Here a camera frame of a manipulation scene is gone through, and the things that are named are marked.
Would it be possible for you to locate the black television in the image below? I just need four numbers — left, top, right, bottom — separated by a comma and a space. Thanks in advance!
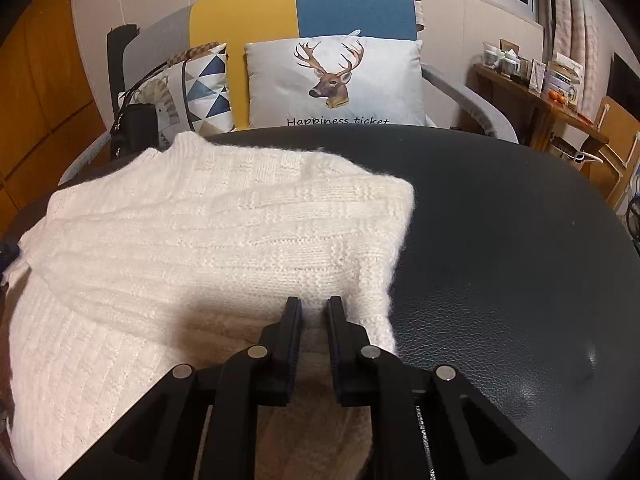
612, 52, 640, 98

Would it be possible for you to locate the striped beige curtain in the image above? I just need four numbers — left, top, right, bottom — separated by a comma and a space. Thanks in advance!
537, 0, 608, 68

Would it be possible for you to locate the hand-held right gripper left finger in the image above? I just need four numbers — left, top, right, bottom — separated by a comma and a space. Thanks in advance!
60, 297, 304, 480

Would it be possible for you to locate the group of small jars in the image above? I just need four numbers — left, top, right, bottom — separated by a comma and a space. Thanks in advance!
482, 39, 531, 81

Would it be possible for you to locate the white plastic object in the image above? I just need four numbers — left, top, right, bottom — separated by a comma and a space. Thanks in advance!
552, 135, 604, 163

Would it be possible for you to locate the wooden chair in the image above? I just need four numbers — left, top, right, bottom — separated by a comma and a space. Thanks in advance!
582, 95, 640, 211

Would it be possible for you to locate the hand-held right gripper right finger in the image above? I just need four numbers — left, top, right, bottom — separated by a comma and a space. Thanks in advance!
326, 296, 563, 480

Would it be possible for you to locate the white standing card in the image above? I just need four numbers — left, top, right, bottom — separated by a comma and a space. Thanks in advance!
529, 57, 547, 95

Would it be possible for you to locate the grey yellow blue sofa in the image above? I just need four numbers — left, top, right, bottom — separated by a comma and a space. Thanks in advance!
57, 0, 518, 186

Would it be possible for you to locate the stack of paper boxes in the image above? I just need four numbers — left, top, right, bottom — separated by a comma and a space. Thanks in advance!
546, 51, 585, 111

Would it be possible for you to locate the white knit sweater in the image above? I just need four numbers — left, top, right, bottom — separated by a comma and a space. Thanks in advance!
7, 131, 417, 480

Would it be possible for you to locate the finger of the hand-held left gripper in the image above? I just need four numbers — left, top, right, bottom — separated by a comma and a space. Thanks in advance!
0, 241, 22, 286

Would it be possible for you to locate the wooden wardrobe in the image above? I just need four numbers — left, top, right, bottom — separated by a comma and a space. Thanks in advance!
0, 0, 108, 221

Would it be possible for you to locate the triangle print pillow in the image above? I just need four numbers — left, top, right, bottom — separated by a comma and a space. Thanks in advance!
117, 42, 236, 148

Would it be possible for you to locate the deer print pillow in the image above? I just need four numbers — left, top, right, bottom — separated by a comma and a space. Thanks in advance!
243, 36, 427, 131

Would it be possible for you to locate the brown checkered bag strap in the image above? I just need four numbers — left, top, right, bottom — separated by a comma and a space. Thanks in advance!
167, 42, 221, 66

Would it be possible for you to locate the black handbag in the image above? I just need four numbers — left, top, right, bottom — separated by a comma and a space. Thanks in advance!
109, 104, 160, 161

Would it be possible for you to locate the wooden side table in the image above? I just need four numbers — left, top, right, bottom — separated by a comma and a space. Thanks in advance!
472, 62, 611, 161

